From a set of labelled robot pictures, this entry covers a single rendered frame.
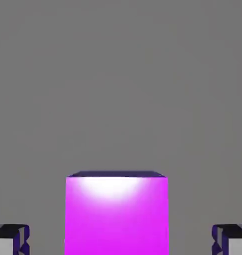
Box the large magenta box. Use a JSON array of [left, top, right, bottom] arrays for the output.
[[64, 170, 170, 255]]

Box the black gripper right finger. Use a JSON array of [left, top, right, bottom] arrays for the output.
[[211, 223, 242, 255]]

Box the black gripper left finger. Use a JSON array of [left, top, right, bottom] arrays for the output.
[[0, 224, 31, 255]]

